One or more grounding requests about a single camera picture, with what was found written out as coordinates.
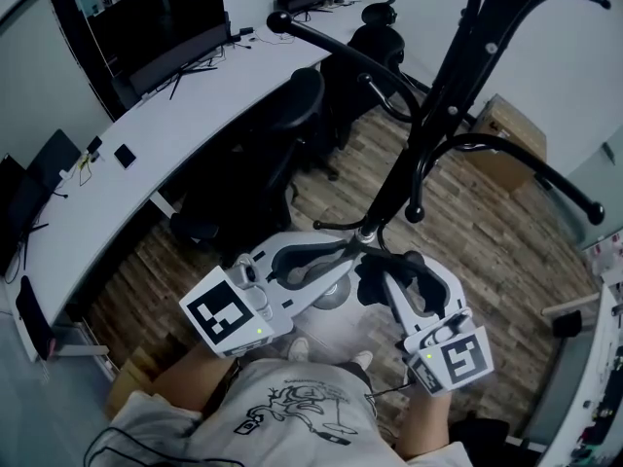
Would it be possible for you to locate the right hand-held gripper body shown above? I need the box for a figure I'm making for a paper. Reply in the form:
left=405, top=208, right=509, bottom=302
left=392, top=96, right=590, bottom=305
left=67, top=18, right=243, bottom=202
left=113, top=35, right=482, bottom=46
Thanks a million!
left=401, top=310, right=495, bottom=398

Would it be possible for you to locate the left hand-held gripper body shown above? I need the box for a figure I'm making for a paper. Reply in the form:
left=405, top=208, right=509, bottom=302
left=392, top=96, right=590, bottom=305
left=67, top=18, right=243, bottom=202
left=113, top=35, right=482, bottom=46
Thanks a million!
left=178, top=237, right=297, bottom=359

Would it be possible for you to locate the black coat stand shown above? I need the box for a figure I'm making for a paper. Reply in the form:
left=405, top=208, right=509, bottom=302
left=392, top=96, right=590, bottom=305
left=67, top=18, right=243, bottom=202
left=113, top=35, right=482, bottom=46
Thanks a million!
left=266, top=0, right=612, bottom=310

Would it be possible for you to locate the person's right forearm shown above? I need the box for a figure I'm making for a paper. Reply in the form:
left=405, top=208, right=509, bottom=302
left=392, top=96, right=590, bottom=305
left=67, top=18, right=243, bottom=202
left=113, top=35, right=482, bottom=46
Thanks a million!
left=396, top=390, right=455, bottom=462

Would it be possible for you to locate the person's left forearm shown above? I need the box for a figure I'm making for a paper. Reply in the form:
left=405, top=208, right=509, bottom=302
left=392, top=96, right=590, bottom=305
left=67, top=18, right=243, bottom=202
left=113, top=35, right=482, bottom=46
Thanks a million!
left=152, top=341, right=240, bottom=413

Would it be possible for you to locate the black monitor with stand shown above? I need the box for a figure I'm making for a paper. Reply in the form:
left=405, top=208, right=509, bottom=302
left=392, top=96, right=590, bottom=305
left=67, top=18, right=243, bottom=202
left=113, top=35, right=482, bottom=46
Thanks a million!
left=0, top=152, right=51, bottom=277

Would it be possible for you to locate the person's left white shoe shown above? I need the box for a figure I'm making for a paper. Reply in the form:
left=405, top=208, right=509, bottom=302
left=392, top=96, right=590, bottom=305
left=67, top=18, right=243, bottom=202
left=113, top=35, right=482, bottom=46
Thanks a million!
left=286, top=337, right=312, bottom=364

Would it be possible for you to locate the black bag on floor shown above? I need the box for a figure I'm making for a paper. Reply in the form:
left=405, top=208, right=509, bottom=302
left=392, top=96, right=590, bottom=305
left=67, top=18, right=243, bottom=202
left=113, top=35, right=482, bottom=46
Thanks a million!
left=448, top=412, right=511, bottom=457

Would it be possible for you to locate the black mesh office chair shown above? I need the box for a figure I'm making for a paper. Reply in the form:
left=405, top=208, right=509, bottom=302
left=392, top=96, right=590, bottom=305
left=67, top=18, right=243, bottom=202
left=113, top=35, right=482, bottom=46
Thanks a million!
left=168, top=67, right=342, bottom=253

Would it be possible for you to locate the small black box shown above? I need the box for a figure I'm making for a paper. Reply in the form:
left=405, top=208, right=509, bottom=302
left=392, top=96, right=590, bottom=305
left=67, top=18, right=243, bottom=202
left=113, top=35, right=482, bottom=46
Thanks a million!
left=551, top=309, right=584, bottom=339

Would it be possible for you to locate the wooden stick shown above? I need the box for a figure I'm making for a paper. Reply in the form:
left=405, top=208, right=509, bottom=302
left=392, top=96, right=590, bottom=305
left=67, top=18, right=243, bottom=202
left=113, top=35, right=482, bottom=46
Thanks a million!
left=540, top=293, right=601, bottom=317

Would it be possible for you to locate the person's white printed t-shirt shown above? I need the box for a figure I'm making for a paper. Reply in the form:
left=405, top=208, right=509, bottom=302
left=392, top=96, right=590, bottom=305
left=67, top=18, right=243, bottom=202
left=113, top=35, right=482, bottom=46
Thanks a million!
left=83, top=356, right=474, bottom=467

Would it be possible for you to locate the white shelf with items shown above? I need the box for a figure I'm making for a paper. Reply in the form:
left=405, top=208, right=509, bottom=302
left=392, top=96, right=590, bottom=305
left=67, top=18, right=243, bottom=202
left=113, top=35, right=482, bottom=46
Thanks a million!
left=547, top=233, right=623, bottom=467

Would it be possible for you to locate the brown cardboard box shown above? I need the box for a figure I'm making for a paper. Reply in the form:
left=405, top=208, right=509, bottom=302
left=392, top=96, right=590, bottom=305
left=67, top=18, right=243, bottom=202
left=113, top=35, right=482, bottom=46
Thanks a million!
left=467, top=93, right=548, bottom=199

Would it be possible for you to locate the white curved desk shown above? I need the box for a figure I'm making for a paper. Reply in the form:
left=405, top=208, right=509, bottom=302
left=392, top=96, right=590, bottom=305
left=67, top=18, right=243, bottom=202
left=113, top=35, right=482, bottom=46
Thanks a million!
left=12, top=0, right=369, bottom=363

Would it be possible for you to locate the black phone on desk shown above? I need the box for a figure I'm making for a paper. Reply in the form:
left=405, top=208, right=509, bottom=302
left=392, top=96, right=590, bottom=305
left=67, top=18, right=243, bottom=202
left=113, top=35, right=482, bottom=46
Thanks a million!
left=113, top=144, right=138, bottom=170

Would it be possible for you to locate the black office chair with headrest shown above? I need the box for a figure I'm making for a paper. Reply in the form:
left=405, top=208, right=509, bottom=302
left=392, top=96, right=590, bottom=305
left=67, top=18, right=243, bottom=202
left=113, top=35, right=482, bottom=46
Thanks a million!
left=318, top=0, right=408, bottom=151

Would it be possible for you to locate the black bag beside desk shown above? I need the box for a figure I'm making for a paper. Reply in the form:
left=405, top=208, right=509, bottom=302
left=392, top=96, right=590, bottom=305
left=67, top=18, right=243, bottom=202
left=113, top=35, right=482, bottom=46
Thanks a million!
left=14, top=274, right=57, bottom=362

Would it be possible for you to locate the large black monitor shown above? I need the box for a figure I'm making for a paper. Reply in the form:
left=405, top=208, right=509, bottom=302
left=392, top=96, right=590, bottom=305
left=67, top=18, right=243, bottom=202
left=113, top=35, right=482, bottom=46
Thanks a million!
left=85, top=0, right=234, bottom=102

